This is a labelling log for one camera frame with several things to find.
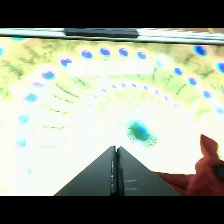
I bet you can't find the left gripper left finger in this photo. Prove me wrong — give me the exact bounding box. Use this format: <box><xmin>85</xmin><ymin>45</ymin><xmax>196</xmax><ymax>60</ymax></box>
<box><xmin>54</xmin><ymin>145</ymin><xmax>118</xmax><ymax>197</ymax></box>

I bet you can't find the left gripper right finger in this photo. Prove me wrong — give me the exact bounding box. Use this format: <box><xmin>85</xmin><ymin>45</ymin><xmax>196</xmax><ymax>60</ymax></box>
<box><xmin>116</xmin><ymin>145</ymin><xmax>181</xmax><ymax>197</ymax></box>

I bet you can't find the dark red T-shirt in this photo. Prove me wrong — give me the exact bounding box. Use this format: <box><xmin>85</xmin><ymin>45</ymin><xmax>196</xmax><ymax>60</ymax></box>
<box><xmin>153</xmin><ymin>133</ymin><xmax>224</xmax><ymax>197</ymax></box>

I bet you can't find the silver frame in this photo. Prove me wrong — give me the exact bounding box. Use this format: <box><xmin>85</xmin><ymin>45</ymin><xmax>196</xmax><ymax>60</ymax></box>
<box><xmin>0</xmin><ymin>28</ymin><xmax>224</xmax><ymax>47</ymax></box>

